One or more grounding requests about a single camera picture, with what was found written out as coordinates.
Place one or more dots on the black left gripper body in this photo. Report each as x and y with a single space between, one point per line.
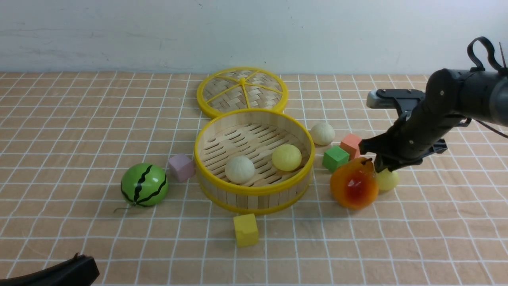
81 270

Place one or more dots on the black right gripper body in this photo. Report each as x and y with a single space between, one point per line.
416 134

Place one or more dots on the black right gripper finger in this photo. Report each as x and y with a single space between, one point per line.
385 163

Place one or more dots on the yellow bun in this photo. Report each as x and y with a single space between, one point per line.
286 157
387 180

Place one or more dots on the white bun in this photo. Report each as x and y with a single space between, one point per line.
322 133
239 170

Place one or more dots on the yellow bun front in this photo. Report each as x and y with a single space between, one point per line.
286 157

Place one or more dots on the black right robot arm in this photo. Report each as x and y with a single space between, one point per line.
452 98

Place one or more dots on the bamboo steamer tray yellow rim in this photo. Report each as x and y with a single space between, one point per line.
254 133

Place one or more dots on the woven bamboo steamer lid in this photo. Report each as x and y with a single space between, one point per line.
241 88

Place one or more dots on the orange toy pear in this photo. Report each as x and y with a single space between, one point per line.
354 184

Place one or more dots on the salmon pink cube block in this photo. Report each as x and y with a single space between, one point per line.
350 144

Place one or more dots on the green cube block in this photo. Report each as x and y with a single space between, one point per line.
334 158

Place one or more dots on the green toy watermelon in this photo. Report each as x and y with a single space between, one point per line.
144 185

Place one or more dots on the checked beige tablecloth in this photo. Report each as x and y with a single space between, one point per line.
67 138

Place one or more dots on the pink lilac cube block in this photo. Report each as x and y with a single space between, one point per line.
181 167

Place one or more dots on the yellow cube block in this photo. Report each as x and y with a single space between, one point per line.
246 230

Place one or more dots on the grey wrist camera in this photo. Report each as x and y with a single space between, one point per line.
401 99

